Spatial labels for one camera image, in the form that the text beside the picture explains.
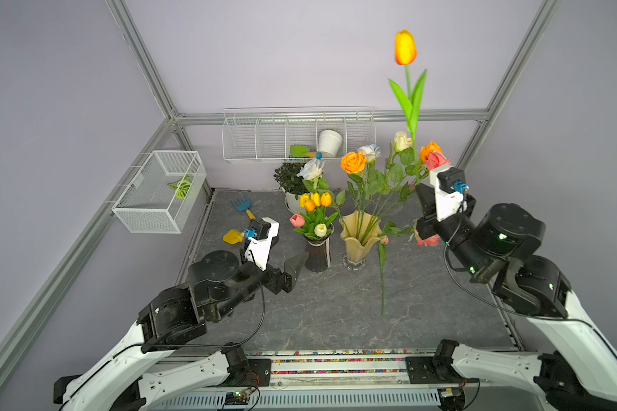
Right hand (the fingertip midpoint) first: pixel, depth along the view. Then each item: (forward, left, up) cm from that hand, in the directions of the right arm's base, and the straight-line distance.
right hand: (421, 186), depth 52 cm
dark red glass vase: (+7, +22, -41) cm, 47 cm away
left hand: (-8, +27, -11) cm, 30 cm away
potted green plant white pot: (+35, +32, -34) cm, 58 cm away
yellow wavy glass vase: (+13, +7, -34) cm, 37 cm away
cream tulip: (+3, +21, -19) cm, 28 cm away
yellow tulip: (+13, +25, -19) cm, 34 cm away
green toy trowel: (+45, +28, -25) cm, 58 cm away
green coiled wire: (+21, +65, -21) cm, 71 cm away
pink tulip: (+6, +27, -19) cm, 34 cm away
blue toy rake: (+39, +55, -50) cm, 84 cm away
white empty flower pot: (+42, +17, -19) cm, 49 cm away
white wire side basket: (+20, +72, -23) cm, 78 cm away
